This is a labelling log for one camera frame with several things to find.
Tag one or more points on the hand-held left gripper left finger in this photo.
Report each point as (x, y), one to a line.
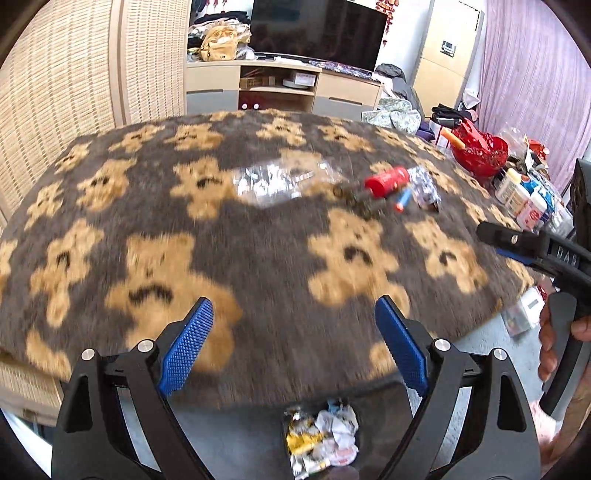
(184, 348)

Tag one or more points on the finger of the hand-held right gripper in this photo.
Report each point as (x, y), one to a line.
(517, 256)
(508, 237)

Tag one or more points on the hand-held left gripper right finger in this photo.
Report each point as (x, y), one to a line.
(401, 346)

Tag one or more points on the black trash bin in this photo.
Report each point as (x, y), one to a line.
(369, 429)

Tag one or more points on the small silver wrapper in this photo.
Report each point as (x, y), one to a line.
(425, 187)

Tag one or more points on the blue and orange small stick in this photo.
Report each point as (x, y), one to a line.
(402, 199)

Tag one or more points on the yellow wrapper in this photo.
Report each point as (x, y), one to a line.
(302, 443)

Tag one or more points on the clear plastic bag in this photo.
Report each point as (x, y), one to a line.
(272, 184)

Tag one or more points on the person's right hand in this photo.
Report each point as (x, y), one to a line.
(549, 337)

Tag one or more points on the white bottle red label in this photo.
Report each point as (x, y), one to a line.
(533, 214)

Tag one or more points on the small white bottle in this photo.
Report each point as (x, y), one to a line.
(516, 198)

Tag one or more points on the white bottle yellow cap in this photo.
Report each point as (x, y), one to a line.
(507, 182)

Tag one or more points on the red basket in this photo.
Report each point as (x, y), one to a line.
(485, 154)

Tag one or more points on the red snack bag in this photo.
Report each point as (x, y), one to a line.
(538, 148)

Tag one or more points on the bear print blanket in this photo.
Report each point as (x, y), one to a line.
(277, 258)

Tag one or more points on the black bag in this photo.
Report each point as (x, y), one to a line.
(450, 116)

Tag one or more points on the purple curtain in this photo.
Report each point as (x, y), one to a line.
(535, 83)

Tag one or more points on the green floral cloth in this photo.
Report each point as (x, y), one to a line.
(392, 117)

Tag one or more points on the grey jacket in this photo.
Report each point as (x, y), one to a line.
(397, 87)

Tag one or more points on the standing air conditioner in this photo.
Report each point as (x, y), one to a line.
(450, 50)

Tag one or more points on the dark floral cloth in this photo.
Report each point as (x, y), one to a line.
(346, 68)

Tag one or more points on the red hanging ornament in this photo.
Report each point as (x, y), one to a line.
(388, 14)

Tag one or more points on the beige television cabinet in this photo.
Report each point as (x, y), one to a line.
(212, 78)

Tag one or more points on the black television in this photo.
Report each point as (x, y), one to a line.
(318, 30)

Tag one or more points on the woven folding screen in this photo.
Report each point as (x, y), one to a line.
(69, 69)

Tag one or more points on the yellow backpack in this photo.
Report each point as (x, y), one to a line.
(220, 44)

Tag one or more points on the pile of clothes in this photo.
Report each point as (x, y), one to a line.
(198, 37)

